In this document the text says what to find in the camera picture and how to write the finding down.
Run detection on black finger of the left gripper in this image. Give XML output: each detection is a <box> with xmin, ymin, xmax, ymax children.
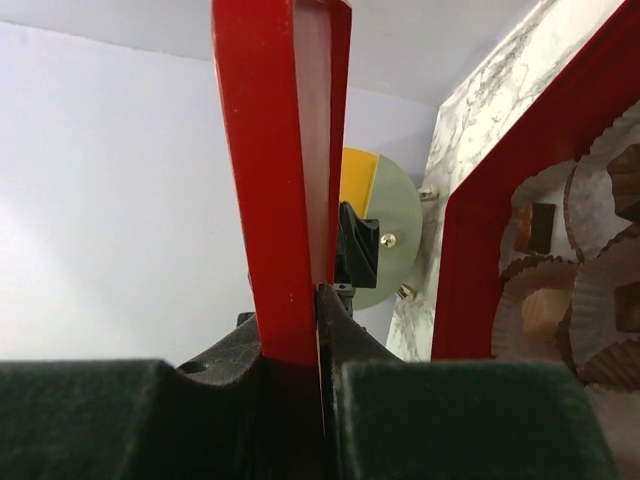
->
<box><xmin>334</xmin><ymin>202</ymin><xmax>379</xmax><ymax>289</ymax></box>

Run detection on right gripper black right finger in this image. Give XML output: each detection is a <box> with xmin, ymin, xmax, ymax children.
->
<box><xmin>315</xmin><ymin>284</ymin><xmax>620</xmax><ymax>479</ymax></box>

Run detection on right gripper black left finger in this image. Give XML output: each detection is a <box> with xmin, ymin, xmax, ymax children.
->
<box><xmin>1</xmin><ymin>318</ymin><xmax>325</xmax><ymax>479</ymax></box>

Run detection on dark chocolate piece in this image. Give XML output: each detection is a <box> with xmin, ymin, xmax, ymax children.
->
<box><xmin>607</xmin><ymin>144</ymin><xmax>640</xmax><ymax>223</ymax></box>
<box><xmin>614</xmin><ymin>281</ymin><xmax>640</xmax><ymax>333</ymax></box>
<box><xmin>515</xmin><ymin>202</ymin><xmax>556</xmax><ymax>255</ymax></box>

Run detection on red chocolate box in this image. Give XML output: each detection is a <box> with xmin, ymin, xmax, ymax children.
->
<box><xmin>429</xmin><ymin>1</ymin><xmax>639</xmax><ymax>361</ymax></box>

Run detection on red box lid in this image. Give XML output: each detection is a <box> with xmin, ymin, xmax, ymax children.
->
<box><xmin>211</xmin><ymin>1</ymin><xmax>352</xmax><ymax>429</ymax></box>

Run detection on grey green drawer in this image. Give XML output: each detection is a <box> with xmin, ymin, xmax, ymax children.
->
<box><xmin>353</xmin><ymin>154</ymin><xmax>426</xmax><ymax>310</ymax></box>

